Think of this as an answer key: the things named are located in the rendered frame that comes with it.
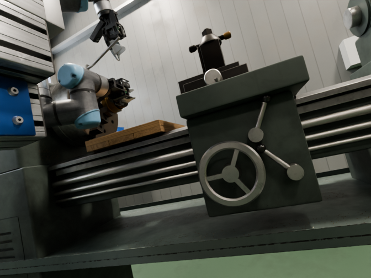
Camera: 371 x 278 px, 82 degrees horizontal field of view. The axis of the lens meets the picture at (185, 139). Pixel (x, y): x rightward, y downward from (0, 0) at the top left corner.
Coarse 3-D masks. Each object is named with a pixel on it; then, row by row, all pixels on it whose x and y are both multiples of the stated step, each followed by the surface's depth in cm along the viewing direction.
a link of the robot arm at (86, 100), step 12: (72, 96) 63; (84, 96) 63; (60, 108) 61; (72, 108) 62; (84, 108) 63; (96, 108) 65; (60, 120) 62; (72, 120) 63; (84, 120) 62; (96, 120) 64
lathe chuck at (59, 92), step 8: (56, 88) 87; (64, 88) 84; (56, 96) 84; (64, 96) 83; (112, 120) 106; (64, 128) 86; (72, 128) 85; (104, 128) 99; (112, 128) 104; (72, 136) 88; (80, 136) 88; (96, 136) 92; (80, 144) 94
